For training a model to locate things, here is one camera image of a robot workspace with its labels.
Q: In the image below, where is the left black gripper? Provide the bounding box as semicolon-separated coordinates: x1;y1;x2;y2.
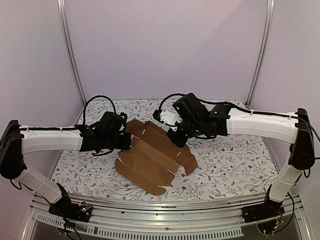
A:
101;132;131;150

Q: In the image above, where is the brown cardboard box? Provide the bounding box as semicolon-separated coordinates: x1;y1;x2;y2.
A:
114;119;198;196

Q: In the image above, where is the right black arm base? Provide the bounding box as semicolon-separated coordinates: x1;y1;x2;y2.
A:
241;194;285;223

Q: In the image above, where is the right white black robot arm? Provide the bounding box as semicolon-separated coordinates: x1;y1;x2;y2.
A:
158;93;317;218

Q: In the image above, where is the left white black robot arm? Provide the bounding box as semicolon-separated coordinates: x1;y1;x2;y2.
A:
0;111;132;217

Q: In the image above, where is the floral patterned table mat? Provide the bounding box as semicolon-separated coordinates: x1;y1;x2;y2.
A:
51;99;278;202

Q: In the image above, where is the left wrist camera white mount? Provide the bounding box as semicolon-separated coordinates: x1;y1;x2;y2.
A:
119;112;128;134

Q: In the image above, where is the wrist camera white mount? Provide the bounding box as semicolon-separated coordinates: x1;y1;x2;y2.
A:
119;112;128;134
152;109;183;132

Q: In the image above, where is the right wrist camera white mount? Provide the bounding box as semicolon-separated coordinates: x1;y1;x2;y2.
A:
152;109;183;132

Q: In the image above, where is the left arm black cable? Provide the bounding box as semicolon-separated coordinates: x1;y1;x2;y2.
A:
82;95;117;157

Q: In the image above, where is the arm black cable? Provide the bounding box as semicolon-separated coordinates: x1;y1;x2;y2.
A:
158;92;320;141
82;95;117;157

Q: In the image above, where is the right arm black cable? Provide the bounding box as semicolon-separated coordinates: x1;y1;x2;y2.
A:
158;92;320;141

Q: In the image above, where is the aluminium front rail frame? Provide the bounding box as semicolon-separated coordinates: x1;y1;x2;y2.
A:
22;194;313;240

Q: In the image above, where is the left aluminium corner post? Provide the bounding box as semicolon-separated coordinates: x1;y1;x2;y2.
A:
56;0;87;106

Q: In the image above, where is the aluminium corner post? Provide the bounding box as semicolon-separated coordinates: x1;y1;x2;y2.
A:
245;0;275;108
56;0;87;106

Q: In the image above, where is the right aluminium corner post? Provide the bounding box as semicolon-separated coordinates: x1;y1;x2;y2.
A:
245;0;275;108

